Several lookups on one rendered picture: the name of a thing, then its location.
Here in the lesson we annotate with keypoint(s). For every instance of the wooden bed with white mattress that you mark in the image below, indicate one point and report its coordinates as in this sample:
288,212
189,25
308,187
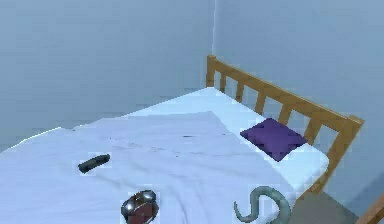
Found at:
310,165

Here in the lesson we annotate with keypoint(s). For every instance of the brown wooden furniture piece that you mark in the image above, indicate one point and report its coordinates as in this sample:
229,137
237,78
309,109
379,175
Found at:
375,213

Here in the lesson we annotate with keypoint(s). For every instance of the purple pillow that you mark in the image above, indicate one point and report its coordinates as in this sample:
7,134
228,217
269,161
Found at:
274,138

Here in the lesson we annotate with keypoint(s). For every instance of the grey-green curved S-shaped object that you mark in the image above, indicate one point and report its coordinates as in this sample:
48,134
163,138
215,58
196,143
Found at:
280,203

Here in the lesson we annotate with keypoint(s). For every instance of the black remote control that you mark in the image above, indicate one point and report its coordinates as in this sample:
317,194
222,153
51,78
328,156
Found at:
94,163

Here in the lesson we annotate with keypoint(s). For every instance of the red and silver alarm clock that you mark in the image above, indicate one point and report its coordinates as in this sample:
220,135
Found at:
140,208

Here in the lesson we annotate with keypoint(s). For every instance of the pale white bed cover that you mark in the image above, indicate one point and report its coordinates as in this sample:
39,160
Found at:
166,160

